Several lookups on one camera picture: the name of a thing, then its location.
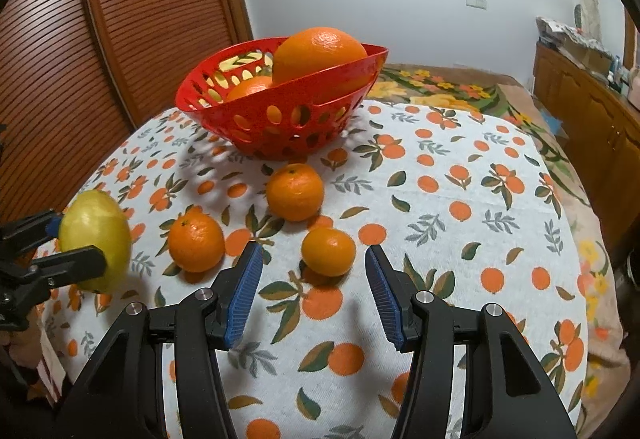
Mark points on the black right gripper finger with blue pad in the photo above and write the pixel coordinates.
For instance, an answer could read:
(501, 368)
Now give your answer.
(22, 235)

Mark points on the small tangerine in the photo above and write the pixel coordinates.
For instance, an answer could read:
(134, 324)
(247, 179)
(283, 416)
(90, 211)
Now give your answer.
(295, 192)
(196, 242)
(329, 252)

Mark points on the orange-print white tablecloth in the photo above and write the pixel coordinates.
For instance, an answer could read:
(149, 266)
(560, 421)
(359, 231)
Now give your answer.
(462, 203)

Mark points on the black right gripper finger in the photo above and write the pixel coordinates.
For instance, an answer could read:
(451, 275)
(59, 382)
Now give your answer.
(61, 269)

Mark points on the white wall switch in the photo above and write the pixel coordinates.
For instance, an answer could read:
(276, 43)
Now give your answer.
(477, 4)

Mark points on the clutter on cabinet top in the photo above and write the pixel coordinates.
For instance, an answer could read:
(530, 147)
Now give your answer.
(586, 53)

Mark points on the large orange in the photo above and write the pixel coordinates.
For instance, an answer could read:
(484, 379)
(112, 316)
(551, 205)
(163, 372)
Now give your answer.
(312, 50)
(249, 87)

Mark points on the floral bed blanket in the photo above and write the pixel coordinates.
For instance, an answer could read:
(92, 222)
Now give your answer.
(465, 88)

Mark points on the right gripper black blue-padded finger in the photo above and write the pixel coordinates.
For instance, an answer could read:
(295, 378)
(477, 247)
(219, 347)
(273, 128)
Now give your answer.
(507, 392)
(119, 392)

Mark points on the wooden cabinet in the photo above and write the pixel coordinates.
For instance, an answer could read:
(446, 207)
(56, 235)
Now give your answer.
(602, 144)

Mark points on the brown louvered wardrobe door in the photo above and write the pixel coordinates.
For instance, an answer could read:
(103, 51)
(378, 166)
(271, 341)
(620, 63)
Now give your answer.
(79, 76)

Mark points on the red perforated plastic basket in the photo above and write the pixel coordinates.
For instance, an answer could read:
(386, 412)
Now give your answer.
(289, 120)

